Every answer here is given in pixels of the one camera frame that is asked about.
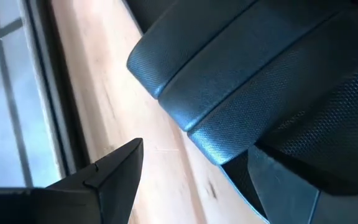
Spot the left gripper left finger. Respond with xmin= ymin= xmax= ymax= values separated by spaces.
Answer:
xmin=0 ymin=138 xmax=145 ymax=224

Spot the black striped rubber slide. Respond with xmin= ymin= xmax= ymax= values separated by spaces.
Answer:
xmin=126 ymin=0 xmax=358 ymax=224

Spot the black aluminium table frame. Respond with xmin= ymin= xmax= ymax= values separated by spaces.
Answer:
xmin=26 ymin=0 xmax=91 ymax=177

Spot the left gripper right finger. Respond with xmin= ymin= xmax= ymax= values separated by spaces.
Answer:
xmin=247 ymin=144 xmax=358 ymax=224

